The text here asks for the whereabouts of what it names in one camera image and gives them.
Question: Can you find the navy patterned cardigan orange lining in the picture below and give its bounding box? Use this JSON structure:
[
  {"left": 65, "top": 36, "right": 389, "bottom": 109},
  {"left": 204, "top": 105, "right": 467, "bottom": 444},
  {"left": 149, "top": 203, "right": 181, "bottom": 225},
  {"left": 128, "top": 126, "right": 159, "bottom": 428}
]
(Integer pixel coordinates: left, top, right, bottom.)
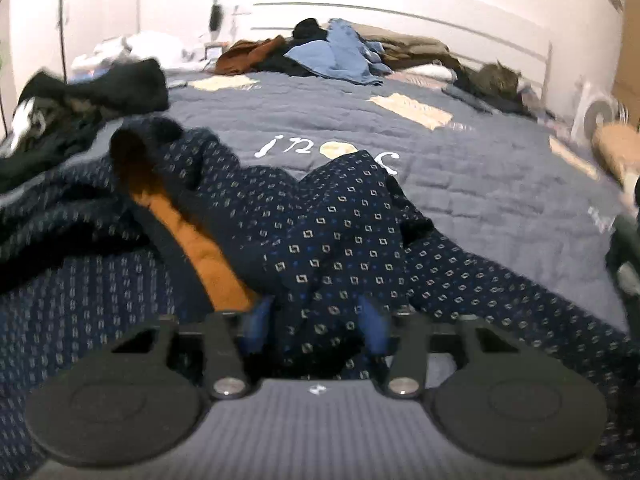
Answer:
[{"left": 1, "top": 116, "right": 639, "bottom": 479}]

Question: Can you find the black clothes pile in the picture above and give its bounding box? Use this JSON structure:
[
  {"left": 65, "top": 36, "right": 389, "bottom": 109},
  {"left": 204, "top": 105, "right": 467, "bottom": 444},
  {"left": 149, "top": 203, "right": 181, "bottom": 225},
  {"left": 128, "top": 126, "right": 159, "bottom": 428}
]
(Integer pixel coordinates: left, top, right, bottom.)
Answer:
[{"left": 1, "top": 58, "right": 169, "bottom": 193}]

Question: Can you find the grey blue quilted bedspread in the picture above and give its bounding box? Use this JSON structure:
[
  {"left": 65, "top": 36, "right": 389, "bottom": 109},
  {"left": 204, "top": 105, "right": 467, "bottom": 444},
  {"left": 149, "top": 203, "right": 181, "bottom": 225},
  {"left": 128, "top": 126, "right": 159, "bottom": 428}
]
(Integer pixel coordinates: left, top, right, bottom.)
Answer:
[{"left": 0, "top": 69, "right": 640, "bottom": 336}]

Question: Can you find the tabby cat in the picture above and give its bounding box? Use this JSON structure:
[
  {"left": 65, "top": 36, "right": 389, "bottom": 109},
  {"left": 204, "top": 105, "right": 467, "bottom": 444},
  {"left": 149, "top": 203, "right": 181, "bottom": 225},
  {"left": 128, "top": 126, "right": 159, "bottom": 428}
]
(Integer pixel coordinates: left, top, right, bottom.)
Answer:
[{"left": 454, "top": 62, "right": 527, "bottom": 115}]

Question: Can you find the light blue garment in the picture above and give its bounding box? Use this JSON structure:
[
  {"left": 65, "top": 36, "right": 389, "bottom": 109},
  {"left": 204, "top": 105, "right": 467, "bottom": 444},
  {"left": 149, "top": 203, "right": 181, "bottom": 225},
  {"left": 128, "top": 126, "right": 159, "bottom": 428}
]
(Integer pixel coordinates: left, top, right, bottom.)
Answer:
[{"left": 284, "top": 18, "right": 393, "bottom": 86}]

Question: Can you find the rust brown garment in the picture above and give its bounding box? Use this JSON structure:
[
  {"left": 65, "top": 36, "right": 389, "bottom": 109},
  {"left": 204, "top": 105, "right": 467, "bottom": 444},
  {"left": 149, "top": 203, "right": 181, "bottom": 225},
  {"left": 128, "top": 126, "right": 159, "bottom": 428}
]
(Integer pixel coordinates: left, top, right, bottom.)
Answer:
[{"left": 213, "top": 36, "right": 286, "bottom": 76}]

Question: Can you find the olive beige blanket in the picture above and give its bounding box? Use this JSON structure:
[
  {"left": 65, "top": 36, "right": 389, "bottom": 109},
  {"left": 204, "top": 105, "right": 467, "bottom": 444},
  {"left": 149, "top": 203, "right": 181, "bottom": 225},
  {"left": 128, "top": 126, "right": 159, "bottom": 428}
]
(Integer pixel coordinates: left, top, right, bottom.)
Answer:
[{"left": 352, "top": 23, "right": 461, "bottom": 70}]

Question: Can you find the white fan heater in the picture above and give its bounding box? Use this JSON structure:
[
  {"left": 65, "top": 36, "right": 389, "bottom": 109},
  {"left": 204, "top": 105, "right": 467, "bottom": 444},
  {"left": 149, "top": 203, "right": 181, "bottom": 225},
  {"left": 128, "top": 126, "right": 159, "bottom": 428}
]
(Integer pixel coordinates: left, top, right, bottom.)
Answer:
[{"left": 570, "top": 80, "right": 622, "bottom": 145}]

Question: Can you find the white headboard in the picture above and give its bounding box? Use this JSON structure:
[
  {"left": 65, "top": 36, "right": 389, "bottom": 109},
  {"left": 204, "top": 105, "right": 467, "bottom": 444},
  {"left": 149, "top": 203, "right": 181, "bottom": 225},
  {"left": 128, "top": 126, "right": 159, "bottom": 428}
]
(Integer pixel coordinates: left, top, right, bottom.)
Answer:
[{"left": 236, "top": 1, "right": 551, "bottom": 99}]

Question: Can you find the white wardrobe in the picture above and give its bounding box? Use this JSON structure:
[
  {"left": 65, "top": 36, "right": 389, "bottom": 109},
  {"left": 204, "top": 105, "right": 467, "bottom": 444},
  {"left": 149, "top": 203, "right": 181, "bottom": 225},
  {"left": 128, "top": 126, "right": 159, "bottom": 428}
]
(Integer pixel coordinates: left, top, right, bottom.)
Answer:
[{"left": 1, "top": 0, "right": 140, "bottom": 136}]

